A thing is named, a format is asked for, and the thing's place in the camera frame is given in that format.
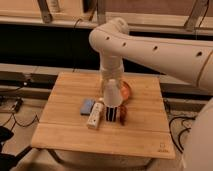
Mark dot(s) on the black white striped block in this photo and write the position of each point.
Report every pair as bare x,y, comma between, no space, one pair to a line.
111,114

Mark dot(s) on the metal frame leg right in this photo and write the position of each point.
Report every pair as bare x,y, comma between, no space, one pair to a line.
197,15

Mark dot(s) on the blue eraser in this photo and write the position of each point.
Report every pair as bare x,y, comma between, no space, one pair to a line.
87,106

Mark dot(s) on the white ceramic cup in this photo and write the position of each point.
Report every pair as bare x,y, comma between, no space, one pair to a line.
111,94

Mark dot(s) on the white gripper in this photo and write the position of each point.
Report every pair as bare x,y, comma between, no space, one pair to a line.
107,74

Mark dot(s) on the orange round plate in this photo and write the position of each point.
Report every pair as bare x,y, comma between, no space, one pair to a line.
125,91

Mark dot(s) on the metal frame leg left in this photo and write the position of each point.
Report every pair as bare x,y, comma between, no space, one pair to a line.
44,9

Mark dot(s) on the wooden table board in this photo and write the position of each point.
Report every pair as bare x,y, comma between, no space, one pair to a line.
144,134

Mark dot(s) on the metal frame leg middle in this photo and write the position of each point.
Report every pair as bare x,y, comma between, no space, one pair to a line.
101,11

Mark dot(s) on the metal frame leg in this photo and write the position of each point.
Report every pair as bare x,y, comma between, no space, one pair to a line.
44,9
101,11
197,15

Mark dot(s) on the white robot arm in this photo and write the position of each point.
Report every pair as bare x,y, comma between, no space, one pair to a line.
188,60

